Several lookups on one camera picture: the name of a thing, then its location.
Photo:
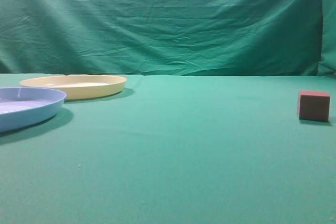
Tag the red cube block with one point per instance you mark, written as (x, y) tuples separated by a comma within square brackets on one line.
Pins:
[(313, 106)]

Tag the yellow plastic plate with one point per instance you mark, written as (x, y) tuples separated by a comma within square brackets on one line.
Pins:
[(80, 86)]

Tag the blue plastic plate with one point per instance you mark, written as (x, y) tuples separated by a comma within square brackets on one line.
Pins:
[(22, 107)]

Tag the green table cloth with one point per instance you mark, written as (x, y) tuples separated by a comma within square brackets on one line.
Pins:
[(172, 149)]

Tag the green backdrop cloth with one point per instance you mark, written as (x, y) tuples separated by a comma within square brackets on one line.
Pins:
[(174, 37)]

